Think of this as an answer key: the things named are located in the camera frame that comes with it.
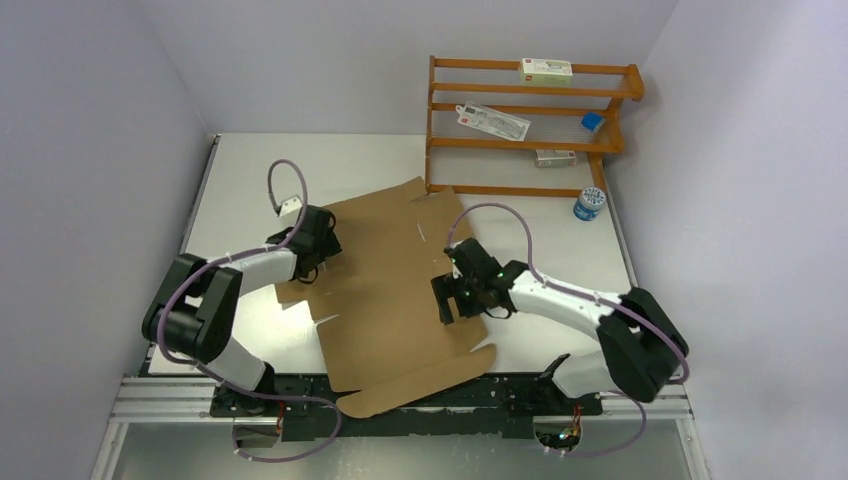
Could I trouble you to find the small blue block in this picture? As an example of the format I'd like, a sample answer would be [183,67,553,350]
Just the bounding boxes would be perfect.
[581,112,606,134]

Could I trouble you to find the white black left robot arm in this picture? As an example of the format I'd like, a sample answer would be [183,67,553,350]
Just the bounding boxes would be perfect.
[141,205,342,416]

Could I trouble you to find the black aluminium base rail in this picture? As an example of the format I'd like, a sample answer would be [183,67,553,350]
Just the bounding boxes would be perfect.
[109,370,694,442]

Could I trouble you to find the green white box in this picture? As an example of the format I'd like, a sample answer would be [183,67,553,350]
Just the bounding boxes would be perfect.
[518,58,573,88]

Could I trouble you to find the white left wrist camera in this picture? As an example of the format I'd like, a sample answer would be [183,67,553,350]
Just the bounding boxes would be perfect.
[277,195,303,219]

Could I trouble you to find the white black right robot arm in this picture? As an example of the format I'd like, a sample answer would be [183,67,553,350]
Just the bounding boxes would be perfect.
[430,238,689,414]

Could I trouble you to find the flat white packet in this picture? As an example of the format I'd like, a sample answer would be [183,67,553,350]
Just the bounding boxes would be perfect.
[455,102,531,142]

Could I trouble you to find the blue white round jar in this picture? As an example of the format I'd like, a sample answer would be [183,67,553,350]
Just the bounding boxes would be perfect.
[572,186,607,221]

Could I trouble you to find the brown cardboard box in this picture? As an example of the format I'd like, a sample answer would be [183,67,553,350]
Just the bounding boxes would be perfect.
[275,177,497,398]

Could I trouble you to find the orange wooden shelf rack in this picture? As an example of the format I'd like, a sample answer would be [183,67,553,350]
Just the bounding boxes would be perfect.
[423,56,646,198]

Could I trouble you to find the small grey-white box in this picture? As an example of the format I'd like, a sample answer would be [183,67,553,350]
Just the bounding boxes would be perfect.
[534,149,579,168]

